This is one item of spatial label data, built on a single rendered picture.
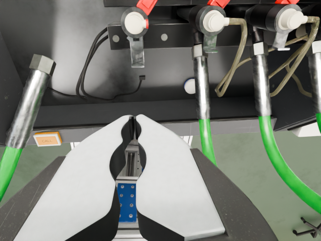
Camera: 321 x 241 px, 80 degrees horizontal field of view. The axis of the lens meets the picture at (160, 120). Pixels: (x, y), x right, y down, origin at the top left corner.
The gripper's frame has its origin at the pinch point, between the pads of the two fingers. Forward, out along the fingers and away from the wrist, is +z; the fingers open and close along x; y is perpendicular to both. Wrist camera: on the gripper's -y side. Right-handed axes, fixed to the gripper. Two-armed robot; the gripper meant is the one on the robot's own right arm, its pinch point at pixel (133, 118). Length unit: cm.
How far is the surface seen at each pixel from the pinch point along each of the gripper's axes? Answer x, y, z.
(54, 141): -20.5, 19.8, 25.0
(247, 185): 101, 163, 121
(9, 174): -12.8, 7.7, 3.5
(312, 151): 155, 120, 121
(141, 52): 0.4, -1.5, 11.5
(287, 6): 15.5, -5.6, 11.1
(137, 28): 0.3, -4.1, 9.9
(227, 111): 20.4, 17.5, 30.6
